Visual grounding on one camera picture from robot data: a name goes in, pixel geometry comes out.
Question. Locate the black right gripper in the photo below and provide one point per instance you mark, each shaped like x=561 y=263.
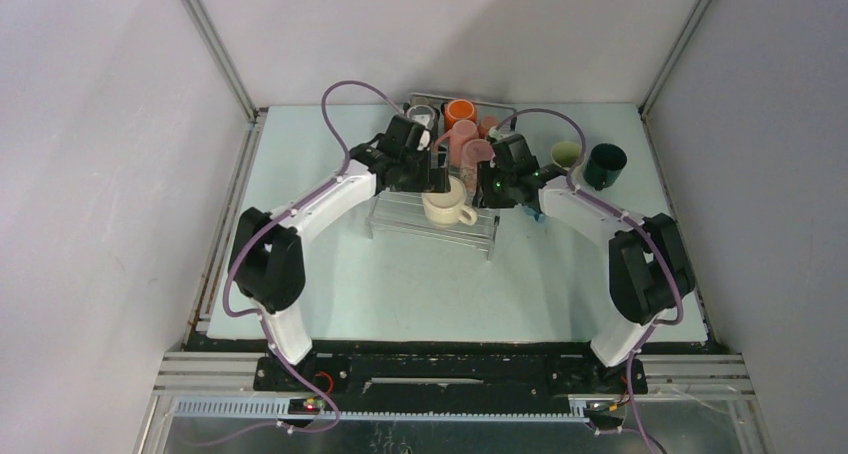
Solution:
x=485 y=197

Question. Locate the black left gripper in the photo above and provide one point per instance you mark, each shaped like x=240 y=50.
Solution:
x=431 y=180

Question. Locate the light blue dotted mug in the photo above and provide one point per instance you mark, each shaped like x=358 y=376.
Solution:
x=535 y=214

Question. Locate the cream mug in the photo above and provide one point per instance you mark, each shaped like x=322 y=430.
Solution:
x=447 y=209

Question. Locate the light green mug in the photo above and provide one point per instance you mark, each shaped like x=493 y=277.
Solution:
x=567 y=155

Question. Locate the dark teal mug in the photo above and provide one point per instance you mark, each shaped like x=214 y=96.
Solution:
x=605 y=163

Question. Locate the pink ghost pattern mug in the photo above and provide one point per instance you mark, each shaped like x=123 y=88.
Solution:
x=473 y=153

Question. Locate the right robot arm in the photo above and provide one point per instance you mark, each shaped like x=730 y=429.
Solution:
x=649 y=272

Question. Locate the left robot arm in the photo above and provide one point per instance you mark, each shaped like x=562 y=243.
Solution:
x=267 y=262

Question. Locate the grey mug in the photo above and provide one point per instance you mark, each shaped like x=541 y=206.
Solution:
x=425 y=115

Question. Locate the salmon pink mug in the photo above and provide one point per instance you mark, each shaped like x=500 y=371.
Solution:
x=462 y=132

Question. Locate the orange mug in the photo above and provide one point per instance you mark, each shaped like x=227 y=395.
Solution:
x=456 y=110

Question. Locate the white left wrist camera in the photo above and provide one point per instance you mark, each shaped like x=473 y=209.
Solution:
x=424 y=140

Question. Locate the white wire dish rack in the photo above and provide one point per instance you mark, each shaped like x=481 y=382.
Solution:
x=404 y=213

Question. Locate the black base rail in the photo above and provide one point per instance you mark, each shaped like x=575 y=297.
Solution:
x=453 y=376

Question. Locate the grey cable duct strip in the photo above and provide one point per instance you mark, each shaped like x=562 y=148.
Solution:
x=283 y=409

